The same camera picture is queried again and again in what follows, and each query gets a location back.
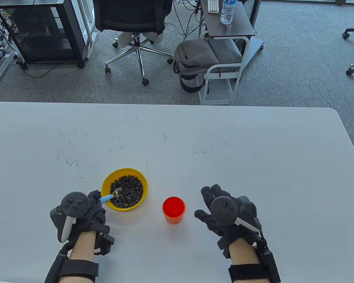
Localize person's right hand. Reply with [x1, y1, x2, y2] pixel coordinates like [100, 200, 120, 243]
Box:
[194, 184, 267, 259]

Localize black right forearm box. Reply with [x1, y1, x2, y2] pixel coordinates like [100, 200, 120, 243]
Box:
[255, 249, 281, 283]

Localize black right hand controller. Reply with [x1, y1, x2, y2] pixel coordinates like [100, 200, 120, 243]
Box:
[210, 196, 262, 233]

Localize beige slipper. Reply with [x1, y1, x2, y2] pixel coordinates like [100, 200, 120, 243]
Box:
[117, 32, 136, 48]
[143, 32, 165, 45]

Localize clear plastic water bottle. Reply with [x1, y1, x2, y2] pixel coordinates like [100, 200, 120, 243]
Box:
[220, 0, 235, 25]

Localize black desk panel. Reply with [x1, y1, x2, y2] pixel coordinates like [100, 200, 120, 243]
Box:
[243, 0, 262, 28]

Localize dark top side table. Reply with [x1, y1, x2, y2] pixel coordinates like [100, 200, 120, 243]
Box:
[198, 0, 256, 106]

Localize orange plastic cup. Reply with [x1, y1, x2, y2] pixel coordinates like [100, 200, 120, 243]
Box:
[162, 197, 186, 225]

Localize black wrist strap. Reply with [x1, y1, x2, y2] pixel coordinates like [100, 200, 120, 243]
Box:
[228, 263, 269, 283]
[58, 259, 99, 282]

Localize black left forearm box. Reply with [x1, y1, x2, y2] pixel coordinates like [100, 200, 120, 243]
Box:
[44, 248, 69, 283]

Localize grey backpack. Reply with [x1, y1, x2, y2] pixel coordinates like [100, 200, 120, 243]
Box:
[173, 38, 243, 93]

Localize large pile of coffee beans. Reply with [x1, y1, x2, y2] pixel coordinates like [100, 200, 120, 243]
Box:
[110, 175, 144, 208]

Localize black left hand controller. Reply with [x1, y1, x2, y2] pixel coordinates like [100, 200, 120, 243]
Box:
[50, 192, 89, 243]

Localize blue handled baby spoon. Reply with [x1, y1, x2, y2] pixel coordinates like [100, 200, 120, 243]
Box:
[99, 188, 122, 205]

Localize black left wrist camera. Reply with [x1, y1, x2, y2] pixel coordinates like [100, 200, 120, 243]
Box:
[93, 233, 115, 256]

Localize black office chair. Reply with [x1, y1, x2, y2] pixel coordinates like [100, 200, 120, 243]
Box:
[93, 0, 174, 86]

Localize black hand controller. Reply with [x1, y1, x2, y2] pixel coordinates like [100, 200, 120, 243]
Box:
[50, 192, 89, 243]
[210, 196, 262, 233]

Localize yellow plastic bowl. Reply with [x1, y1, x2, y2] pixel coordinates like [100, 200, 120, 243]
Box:
[101, 168, 149, 211]

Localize white metal rack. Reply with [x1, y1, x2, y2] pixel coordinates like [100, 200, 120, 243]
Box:
[71, 0, 98, 59]

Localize black right wrist strap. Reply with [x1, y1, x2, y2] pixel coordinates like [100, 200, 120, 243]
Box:
[228, 263, 269, 283]

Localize person's left forearm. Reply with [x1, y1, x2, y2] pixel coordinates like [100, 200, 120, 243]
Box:
[59, 231, 96, 283]

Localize black cabinet power cable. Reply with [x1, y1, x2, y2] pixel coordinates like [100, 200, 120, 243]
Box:
[16, 60, 59, 79]

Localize black left wrist strap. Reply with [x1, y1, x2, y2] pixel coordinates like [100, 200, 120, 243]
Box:
[58, 259, 99, 282]

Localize person's right forearm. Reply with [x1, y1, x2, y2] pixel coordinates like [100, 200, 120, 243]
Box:
[229, 237, 264, 283]

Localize black wheeled cabinet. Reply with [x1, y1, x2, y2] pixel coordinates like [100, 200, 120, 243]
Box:
[0, 0, 87, 70]

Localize black floor cables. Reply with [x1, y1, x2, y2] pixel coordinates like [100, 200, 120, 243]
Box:
[173, 0, 205, 39]

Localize person's left hand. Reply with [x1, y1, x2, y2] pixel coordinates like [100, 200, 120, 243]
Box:
[65, 190, 111, 244]

